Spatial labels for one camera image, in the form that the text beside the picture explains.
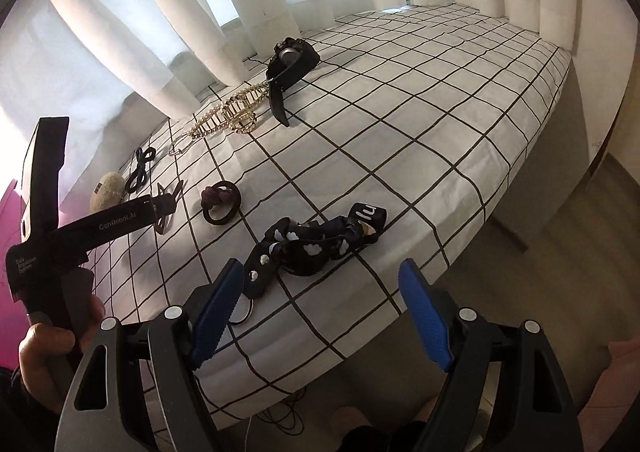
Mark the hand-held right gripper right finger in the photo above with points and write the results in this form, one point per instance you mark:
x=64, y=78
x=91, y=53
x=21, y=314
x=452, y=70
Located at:
x=425, y=314

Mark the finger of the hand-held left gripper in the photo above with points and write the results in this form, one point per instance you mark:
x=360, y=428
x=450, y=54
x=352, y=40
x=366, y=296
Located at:
x=45, y=171
x=115, y=224

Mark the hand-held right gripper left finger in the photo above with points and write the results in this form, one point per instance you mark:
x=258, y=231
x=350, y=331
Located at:
x=220, y=314

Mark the beige fluffy round pouch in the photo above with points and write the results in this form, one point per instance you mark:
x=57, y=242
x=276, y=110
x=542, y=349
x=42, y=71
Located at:
x=106, y=189

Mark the metal hair clip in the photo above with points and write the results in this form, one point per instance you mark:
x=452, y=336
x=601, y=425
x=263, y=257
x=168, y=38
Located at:
x=165, y=227

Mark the person's left forearm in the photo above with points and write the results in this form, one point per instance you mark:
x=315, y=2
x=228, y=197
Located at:
x=25, y=424

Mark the person's left hand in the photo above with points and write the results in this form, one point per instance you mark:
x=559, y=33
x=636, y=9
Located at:
x=42, y=347

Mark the pink plastic bin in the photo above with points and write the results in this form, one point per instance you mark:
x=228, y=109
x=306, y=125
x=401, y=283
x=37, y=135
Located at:
x=10, y=222

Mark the small silver metal piece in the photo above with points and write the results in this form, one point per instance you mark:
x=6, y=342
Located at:
x=175, y=150

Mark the wooden bed leg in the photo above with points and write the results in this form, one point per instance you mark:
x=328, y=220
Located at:
x=510, y=232

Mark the person's left leg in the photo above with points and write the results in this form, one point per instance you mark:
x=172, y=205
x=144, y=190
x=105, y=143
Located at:
x=350, y=419

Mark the checked white bed sheet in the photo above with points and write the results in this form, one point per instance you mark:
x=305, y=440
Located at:
x=400, y=131

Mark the black leather wristwatch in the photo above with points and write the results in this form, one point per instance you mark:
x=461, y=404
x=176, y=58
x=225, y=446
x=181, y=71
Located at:
x=287, y=59

